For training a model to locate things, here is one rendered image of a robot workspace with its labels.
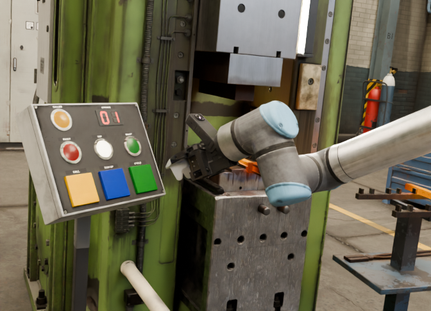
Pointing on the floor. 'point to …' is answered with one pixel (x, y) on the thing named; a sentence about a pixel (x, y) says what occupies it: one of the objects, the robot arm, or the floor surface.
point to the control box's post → (81, 263)
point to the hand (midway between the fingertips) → (169, 163)
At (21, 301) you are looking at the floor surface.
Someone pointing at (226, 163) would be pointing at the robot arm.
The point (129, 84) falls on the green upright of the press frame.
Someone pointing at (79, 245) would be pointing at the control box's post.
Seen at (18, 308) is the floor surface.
